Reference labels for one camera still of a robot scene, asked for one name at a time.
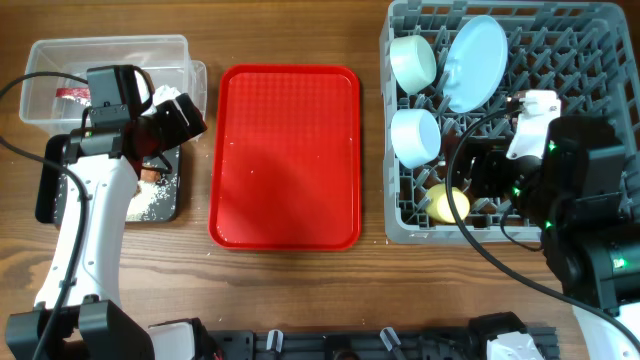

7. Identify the green bowl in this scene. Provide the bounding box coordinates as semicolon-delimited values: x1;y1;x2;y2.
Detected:
390;35;437;94

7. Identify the red snack wrapper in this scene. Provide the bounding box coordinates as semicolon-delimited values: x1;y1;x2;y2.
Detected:
55;87;91;106

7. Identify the clear plastic waste bin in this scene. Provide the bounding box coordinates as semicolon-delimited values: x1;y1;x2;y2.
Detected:
19;34;207;136

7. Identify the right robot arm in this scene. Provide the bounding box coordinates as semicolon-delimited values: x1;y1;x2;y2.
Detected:
447;116;639;359

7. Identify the yellow cup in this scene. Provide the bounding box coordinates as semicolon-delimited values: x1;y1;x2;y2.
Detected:
425;184;470;224

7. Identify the grey dishwasher rack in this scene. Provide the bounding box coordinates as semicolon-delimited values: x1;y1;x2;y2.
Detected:
379;1;639;245

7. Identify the black waste tray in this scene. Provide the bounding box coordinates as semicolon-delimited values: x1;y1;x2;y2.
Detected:
35;146;182;225

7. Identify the red serving tray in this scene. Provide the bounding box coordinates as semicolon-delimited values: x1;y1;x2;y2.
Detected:
208;64;362;251

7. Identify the brown sausage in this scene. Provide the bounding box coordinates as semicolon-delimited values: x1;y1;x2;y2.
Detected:
140;169;162;183

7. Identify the light blue bowl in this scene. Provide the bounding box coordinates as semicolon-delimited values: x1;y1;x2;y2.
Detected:
390;109;441;169

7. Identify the white rice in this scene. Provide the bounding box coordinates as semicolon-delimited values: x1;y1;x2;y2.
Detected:
126;174;180;223

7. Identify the light blue plate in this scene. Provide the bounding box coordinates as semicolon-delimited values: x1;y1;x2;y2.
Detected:
443;15;508;113

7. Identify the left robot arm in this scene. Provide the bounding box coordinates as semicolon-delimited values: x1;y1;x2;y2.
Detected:
5;65;224;359

